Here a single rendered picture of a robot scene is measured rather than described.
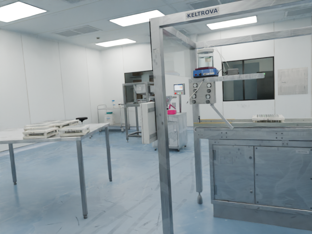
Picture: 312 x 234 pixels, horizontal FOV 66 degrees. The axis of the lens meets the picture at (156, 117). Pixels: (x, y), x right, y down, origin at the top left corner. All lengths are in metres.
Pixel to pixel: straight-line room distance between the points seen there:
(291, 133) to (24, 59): 6.22
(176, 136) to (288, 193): 2.95
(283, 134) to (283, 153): 0.18
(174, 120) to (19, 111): 3.87
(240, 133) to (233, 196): 0.60
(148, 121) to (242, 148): 1.04
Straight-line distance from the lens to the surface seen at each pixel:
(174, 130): 4.92
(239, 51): 7.47
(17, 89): 6.83
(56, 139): 2.53
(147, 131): 1.53
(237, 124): 2.19
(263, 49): 7.44
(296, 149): 2.29
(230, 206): 2.49
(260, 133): 2.20
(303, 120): 2.48
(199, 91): 2.18
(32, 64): 7.18
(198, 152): 2.60
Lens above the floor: 1.20
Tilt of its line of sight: 5 degrees down
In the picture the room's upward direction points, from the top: 3 degrees counter-clockwise
